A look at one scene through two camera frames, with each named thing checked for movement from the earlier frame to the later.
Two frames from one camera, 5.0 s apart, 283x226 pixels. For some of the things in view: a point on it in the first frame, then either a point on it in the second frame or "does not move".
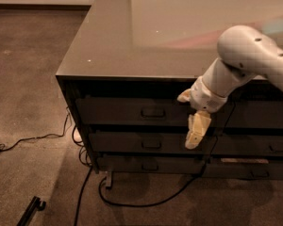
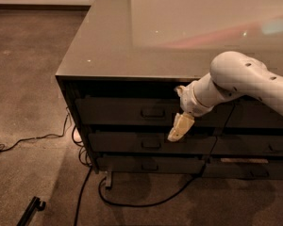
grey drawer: [145, 111] does not move
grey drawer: [146, 142] does not move
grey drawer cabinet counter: [139, 48] does not move
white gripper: [205, 98] -> [190, 100]
